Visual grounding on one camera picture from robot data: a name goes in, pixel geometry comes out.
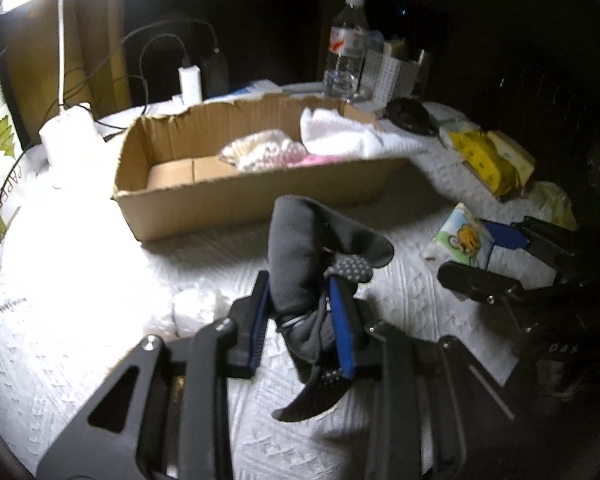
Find white desk lamp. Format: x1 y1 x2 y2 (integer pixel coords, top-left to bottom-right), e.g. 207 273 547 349
0 0 144 162

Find white embossed tablecloth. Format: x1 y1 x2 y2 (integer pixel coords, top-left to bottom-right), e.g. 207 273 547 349
0 136 543 479

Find yellow curtain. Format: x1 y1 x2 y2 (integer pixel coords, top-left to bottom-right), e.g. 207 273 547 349
1 0 131 130

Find cartoon tissue packet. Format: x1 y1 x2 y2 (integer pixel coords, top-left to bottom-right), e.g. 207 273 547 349
420 203 494 270

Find white charger plug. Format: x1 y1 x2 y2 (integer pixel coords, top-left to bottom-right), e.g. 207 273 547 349
178 65 202 107

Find clear water bottle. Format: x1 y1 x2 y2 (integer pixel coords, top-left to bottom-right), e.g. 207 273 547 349
323 0 368 101

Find white blue flat box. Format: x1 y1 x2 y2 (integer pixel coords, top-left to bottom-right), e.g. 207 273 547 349
228 79 284 99

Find pale yellow tissue pack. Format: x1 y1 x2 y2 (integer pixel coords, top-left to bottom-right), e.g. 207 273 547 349
486 131 535 186

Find black lamp cable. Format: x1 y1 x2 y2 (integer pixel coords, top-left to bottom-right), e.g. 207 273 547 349
0 18 221 396

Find yellow snack packet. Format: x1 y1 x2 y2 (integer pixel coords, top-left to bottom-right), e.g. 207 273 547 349
449 131 520 198

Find white perforated basket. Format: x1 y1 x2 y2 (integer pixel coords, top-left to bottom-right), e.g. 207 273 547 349
360 40 429 104

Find crumpled yellowish plastic bag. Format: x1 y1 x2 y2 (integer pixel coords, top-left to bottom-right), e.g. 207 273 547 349
527 181 578 231

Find white towel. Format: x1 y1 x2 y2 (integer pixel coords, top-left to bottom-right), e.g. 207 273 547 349
300 108 426 159

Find black power adapter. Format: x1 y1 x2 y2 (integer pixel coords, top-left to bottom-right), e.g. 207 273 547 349
200 50 230 99

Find bubble wrap piece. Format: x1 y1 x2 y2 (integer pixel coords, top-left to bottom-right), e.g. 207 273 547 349
172 284 230 338

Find pink knitted item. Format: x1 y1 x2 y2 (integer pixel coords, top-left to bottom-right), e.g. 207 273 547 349
286 154 346 168

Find grey dotted glove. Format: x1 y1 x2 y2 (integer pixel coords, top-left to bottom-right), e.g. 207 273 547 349
268 195 394 422

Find open cardboard box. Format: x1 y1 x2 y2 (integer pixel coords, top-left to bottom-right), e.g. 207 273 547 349
112 94 407 243

